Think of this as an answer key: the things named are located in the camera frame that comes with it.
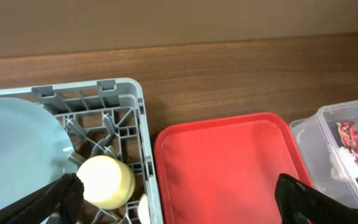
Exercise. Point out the red plastic tray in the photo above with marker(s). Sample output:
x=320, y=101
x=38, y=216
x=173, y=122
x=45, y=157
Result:
x=225, y=170

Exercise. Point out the white napkin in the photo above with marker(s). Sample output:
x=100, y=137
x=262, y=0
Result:
x=348, y=161

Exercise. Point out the clear plastic bin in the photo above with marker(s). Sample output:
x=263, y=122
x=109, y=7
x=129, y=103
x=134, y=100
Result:
x=315, y=136

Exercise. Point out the grey dishwasher rack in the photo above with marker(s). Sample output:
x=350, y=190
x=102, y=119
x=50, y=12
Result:
x=103, y=118

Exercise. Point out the red snack wrapper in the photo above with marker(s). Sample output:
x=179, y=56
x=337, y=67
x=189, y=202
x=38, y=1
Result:
x=349, y=138

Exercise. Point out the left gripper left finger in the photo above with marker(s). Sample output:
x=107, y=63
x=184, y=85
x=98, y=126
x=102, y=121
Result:
x=62, y=201

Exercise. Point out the yellow plastic cup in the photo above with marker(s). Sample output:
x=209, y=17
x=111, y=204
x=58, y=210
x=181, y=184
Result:
x=108, y=182

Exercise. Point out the light blue plate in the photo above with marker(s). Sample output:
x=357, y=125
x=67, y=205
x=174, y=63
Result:
x=33, y=149

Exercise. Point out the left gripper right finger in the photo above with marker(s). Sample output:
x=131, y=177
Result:
x=299, y=203

